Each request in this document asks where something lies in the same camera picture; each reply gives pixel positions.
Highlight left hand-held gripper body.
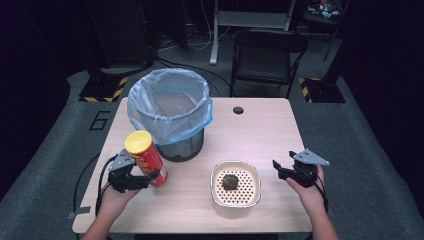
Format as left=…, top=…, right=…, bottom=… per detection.
left=107, top=149, right=150, bottom=194

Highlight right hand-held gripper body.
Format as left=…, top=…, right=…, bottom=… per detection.
left=291, top=148, right=331, bottom=188

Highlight red chips can yellow lid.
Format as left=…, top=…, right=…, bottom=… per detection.
left=124, top=130, right=169, bottom=187

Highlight black mesh trash bin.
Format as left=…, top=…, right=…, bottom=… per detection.
left=156, top=128, right=205, bottom=163

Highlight white strainer basket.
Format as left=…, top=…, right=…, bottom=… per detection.
left=209, top=160, right=262, bottom=219

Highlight blue translucent trash bag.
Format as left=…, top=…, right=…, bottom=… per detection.
left=126, top=67, right=214, bottom=146

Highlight person's right hand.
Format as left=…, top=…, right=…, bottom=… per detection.
left=285, top=165, right=329, bottom=218

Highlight person's left hand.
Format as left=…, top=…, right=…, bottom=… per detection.
left=98, top=183, right=141, bottom=218

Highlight grey tape strip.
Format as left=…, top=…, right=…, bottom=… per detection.
left=67, top=205, right=92, bottom=220

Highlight hazard-striped stand base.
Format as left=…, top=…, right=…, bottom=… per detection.
left=298, top=77, right=347, bottom=104
left=78, top=76, right=129, bottom=103

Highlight black folding chair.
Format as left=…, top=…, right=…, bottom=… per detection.
left=229, top=29, right=309, bottom=100

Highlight dark equipment cabinet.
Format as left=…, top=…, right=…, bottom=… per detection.
left=81, top=0, right=158, bottom=76

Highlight dark cart with clutter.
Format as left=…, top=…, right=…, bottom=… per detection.
left=301, top=0, right=351, bottom=63

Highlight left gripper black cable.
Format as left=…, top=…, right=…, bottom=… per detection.
left=95, top=154, right=119, bottom=218

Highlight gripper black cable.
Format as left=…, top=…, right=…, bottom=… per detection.
left=95, top=154, right=119, bottom=218
left=305, top=169, right=330, bottom=214

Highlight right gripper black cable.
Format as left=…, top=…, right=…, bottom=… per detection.
left=305, top=169, right=330, bottom=214

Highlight black cable on floor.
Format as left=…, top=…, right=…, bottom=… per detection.
left=72, top=153, right=101, bottom=214

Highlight long black floor cable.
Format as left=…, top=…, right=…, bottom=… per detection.
left=154, top=56, right=236, bottom=98

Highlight white desk frame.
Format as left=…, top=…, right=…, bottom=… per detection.
left=209, top=0, right=297, bottom=66

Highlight white cables on floor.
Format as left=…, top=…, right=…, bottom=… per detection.
left=159, top=0, right=232, bottom=52

